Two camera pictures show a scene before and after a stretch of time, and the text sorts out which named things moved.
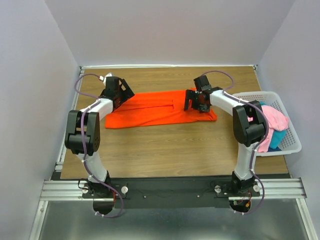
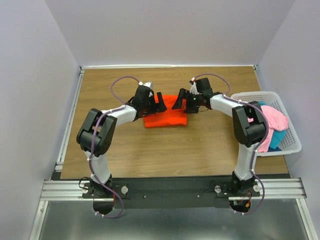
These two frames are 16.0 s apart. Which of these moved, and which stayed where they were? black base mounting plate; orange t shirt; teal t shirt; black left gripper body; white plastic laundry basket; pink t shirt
Moved: black left gripper body; orange t shirt
Stayed: white plastic laundry basket; teal t shirt; black base mounting plate; pink t shirt
